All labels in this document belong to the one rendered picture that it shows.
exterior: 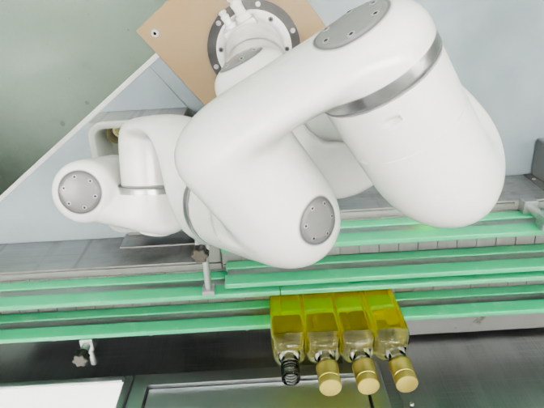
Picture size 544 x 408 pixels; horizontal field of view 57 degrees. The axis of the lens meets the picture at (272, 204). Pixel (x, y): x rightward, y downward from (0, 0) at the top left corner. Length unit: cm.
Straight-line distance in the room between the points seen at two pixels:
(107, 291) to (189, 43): 47
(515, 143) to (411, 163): 83
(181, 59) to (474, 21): 54
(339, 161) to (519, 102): 66
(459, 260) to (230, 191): 73
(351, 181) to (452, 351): 68
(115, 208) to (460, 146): 40
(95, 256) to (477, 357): 80
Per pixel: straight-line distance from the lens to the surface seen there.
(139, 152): 59
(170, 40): 89
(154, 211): 59
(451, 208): 36
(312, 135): 50
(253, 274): 94
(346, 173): 53
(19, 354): 127
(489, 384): 110
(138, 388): 102
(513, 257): 105
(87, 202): 61
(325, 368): 81
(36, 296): 105
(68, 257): 111
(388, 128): 32
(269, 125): 31
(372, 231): 92
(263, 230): 36
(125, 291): 99
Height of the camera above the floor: 173
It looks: 65 degrees down
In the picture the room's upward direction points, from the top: 176 degrees clockwise
